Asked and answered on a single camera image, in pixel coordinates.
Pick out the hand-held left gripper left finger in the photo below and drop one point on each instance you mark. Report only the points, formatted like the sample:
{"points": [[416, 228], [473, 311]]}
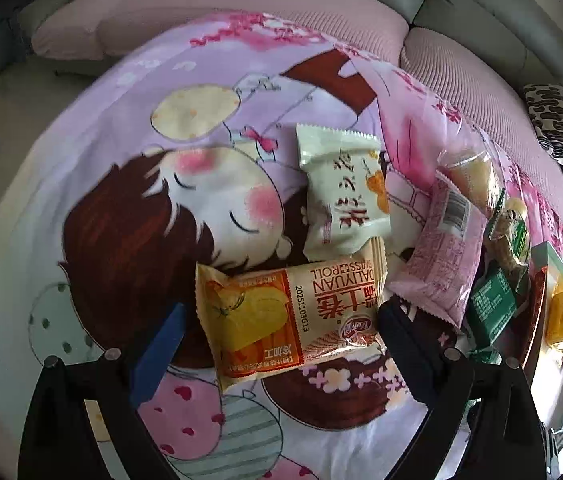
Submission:
{"points": [[161, 355]]}

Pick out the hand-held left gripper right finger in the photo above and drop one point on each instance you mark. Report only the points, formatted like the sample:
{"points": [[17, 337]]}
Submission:
{"points": [[401, 340]]}

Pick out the pink snack packet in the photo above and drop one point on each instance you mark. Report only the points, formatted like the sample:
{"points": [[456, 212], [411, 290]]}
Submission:
{"points": [[441, 255]]}

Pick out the green snack packet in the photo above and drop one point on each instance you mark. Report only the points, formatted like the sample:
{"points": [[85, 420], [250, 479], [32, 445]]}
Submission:
{"points": [[491, 305], [484, 356]]}

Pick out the orange swiss roll packet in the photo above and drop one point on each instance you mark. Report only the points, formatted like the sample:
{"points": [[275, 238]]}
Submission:
{"points": [[271, 320]]}

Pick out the white snack packet orange print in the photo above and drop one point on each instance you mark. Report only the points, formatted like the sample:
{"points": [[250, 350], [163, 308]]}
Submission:
{"points": [[341, 200]]}

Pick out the teal rimmed white box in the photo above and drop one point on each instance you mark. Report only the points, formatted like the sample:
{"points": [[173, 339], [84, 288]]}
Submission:
{"points": [[556, 265]]}

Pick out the dark red packet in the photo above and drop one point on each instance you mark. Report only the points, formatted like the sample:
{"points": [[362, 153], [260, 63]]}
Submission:
{"points": [[537, 305]]}

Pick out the small green white packet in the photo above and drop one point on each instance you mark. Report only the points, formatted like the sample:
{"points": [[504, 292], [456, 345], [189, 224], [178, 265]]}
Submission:
{"points": [[514, 232]]}

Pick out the yellow cake packet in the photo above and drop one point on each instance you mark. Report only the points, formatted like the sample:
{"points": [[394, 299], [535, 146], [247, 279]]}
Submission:
{"points": [[561, 315]]}

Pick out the clear wrapped bread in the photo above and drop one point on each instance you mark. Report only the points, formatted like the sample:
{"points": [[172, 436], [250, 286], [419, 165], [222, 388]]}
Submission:
{"points": [[471, 175]]}

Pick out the printed blanket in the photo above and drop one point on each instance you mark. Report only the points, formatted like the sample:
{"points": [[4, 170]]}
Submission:
{"points": [[111, 135]]}

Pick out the black white patterned pillow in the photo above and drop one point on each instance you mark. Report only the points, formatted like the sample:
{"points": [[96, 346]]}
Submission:
{"points": [[561, 125]]}

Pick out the grey sofa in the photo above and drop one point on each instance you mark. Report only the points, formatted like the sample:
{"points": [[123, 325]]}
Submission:
{"points": [[486, 10]]}

